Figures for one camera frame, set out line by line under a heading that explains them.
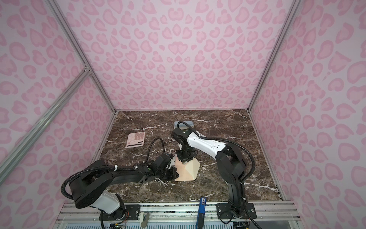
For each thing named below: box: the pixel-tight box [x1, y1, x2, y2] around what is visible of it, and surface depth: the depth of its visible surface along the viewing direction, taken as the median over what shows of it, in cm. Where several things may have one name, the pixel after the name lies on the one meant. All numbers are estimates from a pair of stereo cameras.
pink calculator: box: [125, 131, 145, 149], surface depth 102 cm
